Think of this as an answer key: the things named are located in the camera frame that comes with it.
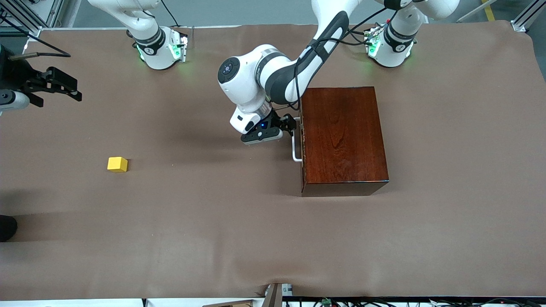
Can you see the silver aluminium profile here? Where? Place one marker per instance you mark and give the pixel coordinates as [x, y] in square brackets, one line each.
[527, 17]

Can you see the yellow wooden block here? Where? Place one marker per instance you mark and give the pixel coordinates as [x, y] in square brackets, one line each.
[117, 165]

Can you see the aluminium frame with dark struts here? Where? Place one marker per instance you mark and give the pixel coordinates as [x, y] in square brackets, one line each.
[54, 10]

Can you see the black rounded object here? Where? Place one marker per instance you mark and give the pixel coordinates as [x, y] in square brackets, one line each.
[6, 228]

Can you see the tan cardboard piece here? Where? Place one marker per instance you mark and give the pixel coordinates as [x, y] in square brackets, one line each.
[230, 304]

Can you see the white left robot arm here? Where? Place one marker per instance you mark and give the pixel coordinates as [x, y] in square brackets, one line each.
[247, 89]

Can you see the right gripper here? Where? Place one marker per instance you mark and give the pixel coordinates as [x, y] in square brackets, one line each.
[18, 73]

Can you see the dark wooden drawer cabinet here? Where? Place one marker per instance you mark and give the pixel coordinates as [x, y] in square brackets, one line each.
[345, 136]

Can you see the brown table cover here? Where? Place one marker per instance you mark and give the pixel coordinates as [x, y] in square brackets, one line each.
[213, 234]

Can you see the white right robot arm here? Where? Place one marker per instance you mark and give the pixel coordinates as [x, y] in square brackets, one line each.
[160, 57]

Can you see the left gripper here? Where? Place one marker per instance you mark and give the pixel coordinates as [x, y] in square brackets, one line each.
[278, 120]

